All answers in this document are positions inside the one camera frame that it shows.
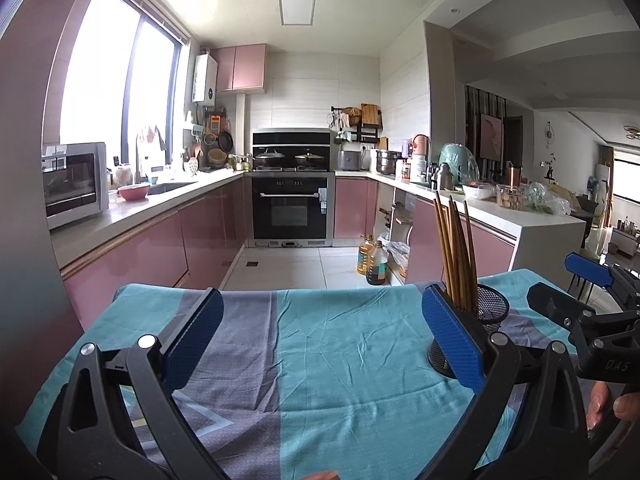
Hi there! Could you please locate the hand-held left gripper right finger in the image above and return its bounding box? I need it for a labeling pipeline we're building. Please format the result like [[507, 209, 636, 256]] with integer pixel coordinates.
[[421, 284, 591, 480]]

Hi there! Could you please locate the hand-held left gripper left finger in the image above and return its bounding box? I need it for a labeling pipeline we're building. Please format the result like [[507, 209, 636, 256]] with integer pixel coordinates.
[[37, 287, 224, 480]]

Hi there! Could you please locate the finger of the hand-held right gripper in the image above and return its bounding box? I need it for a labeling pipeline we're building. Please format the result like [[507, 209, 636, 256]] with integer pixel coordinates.
[[565, 252, 640, 308], [527, 282, 626, 356]]

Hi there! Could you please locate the black mesh holder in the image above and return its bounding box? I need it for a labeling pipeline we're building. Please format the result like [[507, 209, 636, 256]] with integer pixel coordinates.
[[427, 282, 511, 380]]

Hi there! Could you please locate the bunch of wooden chopsticks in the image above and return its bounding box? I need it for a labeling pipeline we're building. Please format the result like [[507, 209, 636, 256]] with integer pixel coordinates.
[[432, 191, 481, 311]]

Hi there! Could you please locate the person's right hand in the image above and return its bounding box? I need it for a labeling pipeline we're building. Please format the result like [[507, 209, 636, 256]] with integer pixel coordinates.
[[586, 381, 640, 431]]

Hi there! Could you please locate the pink peninsula base cabinet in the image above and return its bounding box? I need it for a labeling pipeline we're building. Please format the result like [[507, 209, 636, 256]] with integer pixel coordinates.
[[407, 195, 516, 283]]

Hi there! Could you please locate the bag of greens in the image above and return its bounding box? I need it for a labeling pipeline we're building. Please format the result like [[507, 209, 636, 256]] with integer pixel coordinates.
[[525, 180, 571, 216]]

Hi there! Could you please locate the clear plastic bag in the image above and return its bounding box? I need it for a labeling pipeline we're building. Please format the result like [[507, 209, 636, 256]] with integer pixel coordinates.
[[385, 240, 412, 281]]

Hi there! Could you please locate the dark sauce bottle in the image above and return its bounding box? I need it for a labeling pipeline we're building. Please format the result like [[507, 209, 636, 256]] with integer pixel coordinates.
[[366, 241, 390, 287]]

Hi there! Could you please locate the long pink base cabinet run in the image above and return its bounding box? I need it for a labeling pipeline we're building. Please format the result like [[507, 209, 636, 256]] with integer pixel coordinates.
[[62, 176, 253, 328]]

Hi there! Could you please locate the glass food jar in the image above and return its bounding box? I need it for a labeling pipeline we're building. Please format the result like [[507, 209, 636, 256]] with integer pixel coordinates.
[[496, 184, 526, 210]]

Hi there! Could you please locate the yellow cooking oil bottle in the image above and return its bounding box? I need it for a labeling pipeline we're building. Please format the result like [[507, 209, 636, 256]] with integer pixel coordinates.
[[356, 234, 376, 277]]

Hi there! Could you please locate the teal grey patterned tablecloth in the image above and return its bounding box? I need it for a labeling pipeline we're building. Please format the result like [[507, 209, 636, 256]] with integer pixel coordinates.
[[15, 268, 616, 480]]

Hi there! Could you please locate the white bowl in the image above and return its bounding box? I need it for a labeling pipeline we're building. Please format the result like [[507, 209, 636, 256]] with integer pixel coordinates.
[[461, 182, 496, 201]]

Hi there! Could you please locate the kitchen sink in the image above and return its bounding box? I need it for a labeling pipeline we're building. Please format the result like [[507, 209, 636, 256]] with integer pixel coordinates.
[[150, 181, 198, 195]]

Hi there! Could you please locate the white kitchen countertop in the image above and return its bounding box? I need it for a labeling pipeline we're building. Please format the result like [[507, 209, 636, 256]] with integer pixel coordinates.
[[50, 167, 586, 271]]

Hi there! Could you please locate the pink bowl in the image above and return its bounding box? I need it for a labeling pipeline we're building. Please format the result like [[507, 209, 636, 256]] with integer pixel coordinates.
[[117, 183, 152, 202]]

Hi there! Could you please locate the black integrated stove oven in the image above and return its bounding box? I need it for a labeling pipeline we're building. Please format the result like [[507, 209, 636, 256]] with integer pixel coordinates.
[[251, 128, 337, 248]]

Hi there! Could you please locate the narrow pink base cabinet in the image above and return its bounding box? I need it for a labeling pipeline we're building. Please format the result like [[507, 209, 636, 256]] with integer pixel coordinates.
[[334, 178, 379, 240]]

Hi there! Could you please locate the mint green appliance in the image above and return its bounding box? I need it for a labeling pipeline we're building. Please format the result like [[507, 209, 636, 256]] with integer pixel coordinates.
[[438, 143, 478, 186]]

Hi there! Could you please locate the grey refrigerator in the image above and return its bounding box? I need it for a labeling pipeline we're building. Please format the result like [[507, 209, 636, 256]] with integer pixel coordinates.
[[0, 0, 116, 426]]

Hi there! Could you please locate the steel steamer pot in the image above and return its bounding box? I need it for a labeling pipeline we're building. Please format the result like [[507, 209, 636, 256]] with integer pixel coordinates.
[[375, 149, 403, 176]]

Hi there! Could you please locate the silver microwave oven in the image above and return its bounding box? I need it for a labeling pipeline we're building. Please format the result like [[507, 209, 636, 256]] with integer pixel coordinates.
[[41, 141, 111, 231]]

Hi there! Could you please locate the white water heater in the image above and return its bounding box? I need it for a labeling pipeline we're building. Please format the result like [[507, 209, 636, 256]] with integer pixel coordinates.
[[192, 53, 218, 103]]

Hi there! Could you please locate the large kitchen window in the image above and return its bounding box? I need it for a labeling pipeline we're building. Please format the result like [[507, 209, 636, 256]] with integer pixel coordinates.
[[59, 0, 193, 171]]

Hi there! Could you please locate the square ceiling light panel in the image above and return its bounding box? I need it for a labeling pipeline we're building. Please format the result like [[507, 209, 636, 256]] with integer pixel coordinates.
[[278, 0, 317, 26]]

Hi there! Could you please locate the pink wall picture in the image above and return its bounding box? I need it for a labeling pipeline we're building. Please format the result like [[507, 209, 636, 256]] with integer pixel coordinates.
[[480, 112, 505, 162]]

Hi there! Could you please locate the black wall rack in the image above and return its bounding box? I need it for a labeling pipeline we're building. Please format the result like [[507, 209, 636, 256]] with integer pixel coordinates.
[[330, 104, 383, 143]]

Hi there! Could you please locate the pink wall cabinet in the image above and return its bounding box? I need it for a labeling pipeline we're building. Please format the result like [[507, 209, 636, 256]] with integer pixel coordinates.
[[210, 44, 267, 93]]

